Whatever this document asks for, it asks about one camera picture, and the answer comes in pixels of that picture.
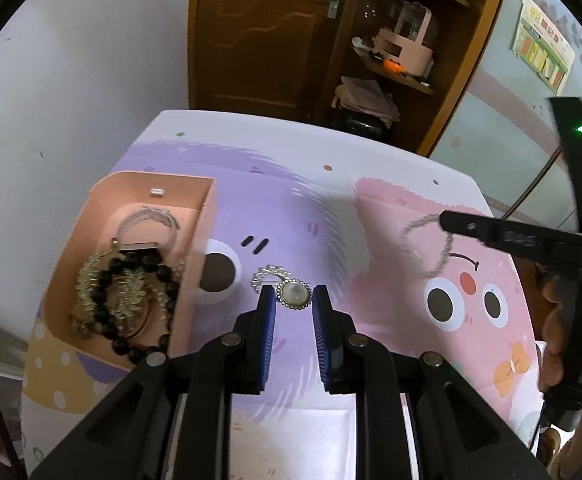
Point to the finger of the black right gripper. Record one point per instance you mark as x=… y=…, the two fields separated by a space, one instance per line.
x=498 y=234

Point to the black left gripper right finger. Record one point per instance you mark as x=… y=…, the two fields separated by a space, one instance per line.
x=342 y=352

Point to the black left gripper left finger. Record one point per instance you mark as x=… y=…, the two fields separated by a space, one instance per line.
x=250 y=343

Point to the pink jewelry box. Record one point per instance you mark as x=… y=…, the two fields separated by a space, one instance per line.
x=113 y=301

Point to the silver crystal hair comb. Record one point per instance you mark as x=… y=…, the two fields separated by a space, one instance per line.
x=269 y=275

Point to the person's right hand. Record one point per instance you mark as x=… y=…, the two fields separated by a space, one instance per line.
x=569 y=459

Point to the pink cartoon table mat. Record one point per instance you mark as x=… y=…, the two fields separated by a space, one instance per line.
x=323 y=205

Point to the pale sliding wardrobe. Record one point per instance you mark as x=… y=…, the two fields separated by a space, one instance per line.
x=502 y=133

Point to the folded beige cloth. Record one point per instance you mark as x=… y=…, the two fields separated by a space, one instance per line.
x=365 y=96

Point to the pink desk organizer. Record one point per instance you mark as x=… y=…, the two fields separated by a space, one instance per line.
x=410 y=41

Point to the wooden shelf unit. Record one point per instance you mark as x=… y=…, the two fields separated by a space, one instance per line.
x=426 y=104

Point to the brown wooden door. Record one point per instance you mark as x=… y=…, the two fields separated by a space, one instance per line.
x=272 y=58

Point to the colourful wall poster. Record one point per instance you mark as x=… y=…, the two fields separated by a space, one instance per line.
x=542 y=47

